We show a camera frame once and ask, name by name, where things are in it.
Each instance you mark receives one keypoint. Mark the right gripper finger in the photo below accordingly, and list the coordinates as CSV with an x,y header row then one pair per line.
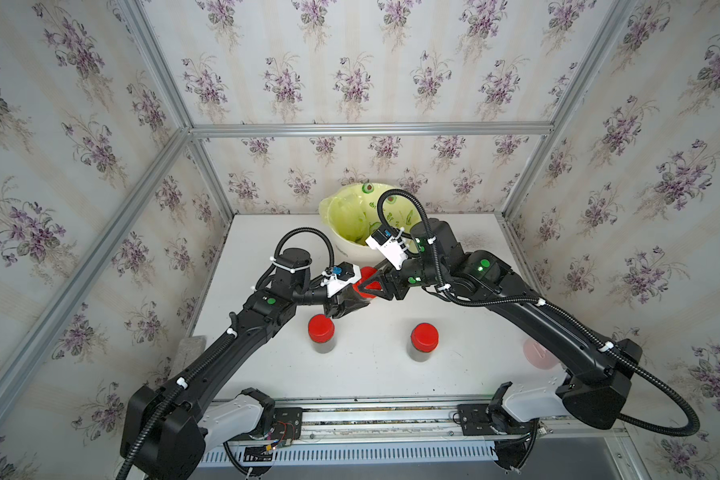
x,y
385,276
370,294

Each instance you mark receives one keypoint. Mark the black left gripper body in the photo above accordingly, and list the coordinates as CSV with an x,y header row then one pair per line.
x,y
331,307

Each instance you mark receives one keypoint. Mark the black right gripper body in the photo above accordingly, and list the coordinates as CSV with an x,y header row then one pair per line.
x,y
415,273

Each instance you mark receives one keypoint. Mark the red-lid tea jar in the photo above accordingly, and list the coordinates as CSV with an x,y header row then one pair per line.
x,y
321,331
424,340
366,273

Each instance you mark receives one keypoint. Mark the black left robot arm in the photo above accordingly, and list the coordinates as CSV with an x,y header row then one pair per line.
x,y
165,434

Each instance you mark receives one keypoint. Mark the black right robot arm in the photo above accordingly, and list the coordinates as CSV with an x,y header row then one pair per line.
x,y
422,252

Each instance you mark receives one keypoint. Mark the white trash bin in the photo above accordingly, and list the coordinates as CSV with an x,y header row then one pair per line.
x,y
357,253

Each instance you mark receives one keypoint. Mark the pink plastic cup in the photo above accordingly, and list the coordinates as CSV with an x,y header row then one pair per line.
x,y
539,356

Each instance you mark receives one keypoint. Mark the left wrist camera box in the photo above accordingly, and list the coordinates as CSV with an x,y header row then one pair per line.
x,y
337,278

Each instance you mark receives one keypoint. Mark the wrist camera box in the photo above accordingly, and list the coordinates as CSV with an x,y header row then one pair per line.
x,y
337,278
389,242

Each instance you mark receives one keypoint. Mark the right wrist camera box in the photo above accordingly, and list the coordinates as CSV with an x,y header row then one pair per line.
x,y
389,242

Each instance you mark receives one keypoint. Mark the aluminium rail frame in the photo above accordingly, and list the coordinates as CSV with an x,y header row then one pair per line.
x,y
346,421

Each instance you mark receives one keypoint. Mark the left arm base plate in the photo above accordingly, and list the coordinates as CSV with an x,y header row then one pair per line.
x,y
283,427

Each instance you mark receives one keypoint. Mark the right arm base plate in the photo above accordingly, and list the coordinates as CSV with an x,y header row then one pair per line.
x,y
487,419

